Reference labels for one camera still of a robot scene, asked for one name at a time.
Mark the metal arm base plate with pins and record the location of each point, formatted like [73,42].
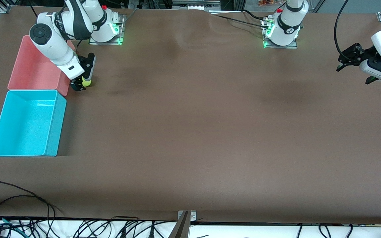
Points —
[94,42]
[291,46]

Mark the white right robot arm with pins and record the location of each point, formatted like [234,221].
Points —
[55,49]

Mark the small metal edge bracket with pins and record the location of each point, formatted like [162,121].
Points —
[193,215]

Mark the orange objects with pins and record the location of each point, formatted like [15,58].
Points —
[268,2]

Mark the dark metal beam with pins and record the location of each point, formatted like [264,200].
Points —
[180,229]

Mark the pink plastic bin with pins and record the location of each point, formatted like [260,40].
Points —
[28,72]

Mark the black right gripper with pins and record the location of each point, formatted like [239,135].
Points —
[77,86]

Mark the aluminium frame bracket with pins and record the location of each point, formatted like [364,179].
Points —
[5,9]

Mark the blue plastic bin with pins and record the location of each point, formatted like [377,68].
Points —
[25,125]

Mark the yellow-green tennis ball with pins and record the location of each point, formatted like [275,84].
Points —
[87,82]

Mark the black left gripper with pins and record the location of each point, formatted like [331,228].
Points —
[365,53]

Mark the grey power strip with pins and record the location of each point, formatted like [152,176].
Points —
[195,5]

